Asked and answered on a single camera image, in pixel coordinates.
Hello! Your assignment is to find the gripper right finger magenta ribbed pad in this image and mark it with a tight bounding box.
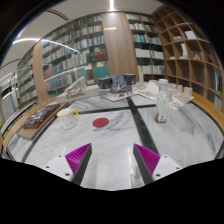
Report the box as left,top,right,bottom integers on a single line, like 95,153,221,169
132,143,183,186

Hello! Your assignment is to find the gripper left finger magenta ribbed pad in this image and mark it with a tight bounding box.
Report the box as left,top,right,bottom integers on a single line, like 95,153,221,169
44,142,93,186

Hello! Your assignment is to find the clear plastic water bottle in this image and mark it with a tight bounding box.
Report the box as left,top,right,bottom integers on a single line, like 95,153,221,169
156,79,169,119

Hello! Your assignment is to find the red round coaster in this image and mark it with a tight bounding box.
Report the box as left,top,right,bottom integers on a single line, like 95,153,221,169
93,118,109,128

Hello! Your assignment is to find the dark brown coaster under bottle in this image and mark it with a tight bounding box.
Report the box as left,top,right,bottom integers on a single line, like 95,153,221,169
155,114,166,123

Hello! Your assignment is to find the wooden board with dark model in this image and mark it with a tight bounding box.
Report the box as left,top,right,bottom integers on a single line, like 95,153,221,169
17,103,66,141

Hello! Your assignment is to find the white architectural model left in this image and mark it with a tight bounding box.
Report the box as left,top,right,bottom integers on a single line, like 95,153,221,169
56,77,99,103

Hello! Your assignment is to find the white city model right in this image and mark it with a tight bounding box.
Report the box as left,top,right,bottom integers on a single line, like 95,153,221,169
133,74,194,110

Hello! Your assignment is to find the wooden cubby shelf right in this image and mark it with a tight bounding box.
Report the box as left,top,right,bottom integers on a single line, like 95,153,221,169
152,5,224,112

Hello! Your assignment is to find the wooden column panel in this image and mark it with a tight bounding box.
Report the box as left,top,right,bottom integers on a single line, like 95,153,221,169
101,12,137,75

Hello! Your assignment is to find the white mug, yellow handle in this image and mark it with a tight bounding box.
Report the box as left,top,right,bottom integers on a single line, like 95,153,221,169
57,108,78,130

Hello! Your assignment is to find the large glass-front bookshelf wall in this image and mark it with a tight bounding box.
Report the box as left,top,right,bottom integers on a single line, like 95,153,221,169
14,12,165,103

